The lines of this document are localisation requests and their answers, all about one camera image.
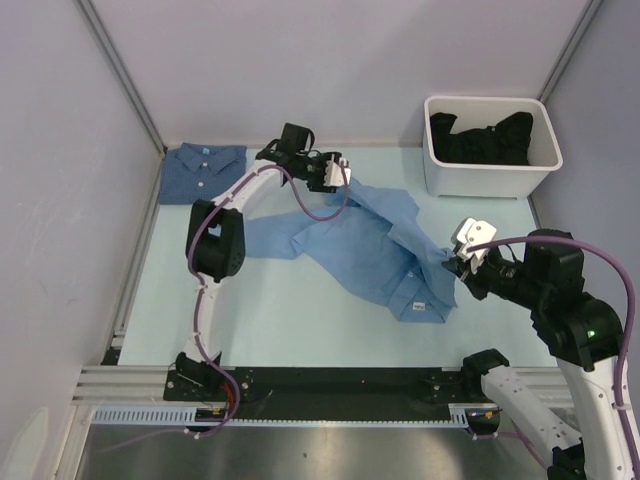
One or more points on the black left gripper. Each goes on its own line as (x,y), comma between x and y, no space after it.
(318,186)

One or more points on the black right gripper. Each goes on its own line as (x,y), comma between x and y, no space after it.
(464,269)

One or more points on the light blue long sleeve shirt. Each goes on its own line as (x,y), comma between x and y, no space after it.
(370,242)

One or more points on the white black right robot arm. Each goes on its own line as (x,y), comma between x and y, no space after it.
(543,273)

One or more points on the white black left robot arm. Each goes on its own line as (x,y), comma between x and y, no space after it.
(216,245)

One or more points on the white plastic bin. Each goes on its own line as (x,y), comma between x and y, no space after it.
(491,181)

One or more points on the folded dark blue checked shirt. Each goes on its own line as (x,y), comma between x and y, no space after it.
(193,172)

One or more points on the black shirt in bin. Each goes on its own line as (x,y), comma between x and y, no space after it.
(505,143)

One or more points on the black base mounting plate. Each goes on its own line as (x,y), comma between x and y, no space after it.
(351,394)

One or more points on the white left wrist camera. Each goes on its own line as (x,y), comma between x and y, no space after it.
(337,171)

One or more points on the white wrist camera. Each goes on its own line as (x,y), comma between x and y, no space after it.
(471,233)
(337,171)

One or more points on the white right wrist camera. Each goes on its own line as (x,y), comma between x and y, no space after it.
(471,233)

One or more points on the aluminium frame rail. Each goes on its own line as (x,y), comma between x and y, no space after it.
(554,386)

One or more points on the white slotted cable duct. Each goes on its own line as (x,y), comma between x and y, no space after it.
(186,417)

